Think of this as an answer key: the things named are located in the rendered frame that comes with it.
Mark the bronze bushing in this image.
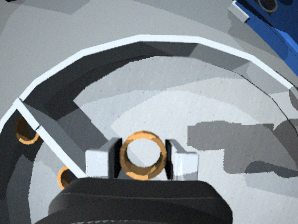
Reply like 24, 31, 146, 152
120, 130, 166, 180
15, 116, 43, 144
58, 166, 71, 190

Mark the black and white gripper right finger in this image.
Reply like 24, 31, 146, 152
164, 139, 199, 181

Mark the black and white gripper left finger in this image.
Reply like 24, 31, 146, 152
86, 137, 123, 179

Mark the blue square crate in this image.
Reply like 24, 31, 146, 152
228, 0, 298, 77

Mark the grey metal bushing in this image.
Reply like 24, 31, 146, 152
254, 0, 278, 15

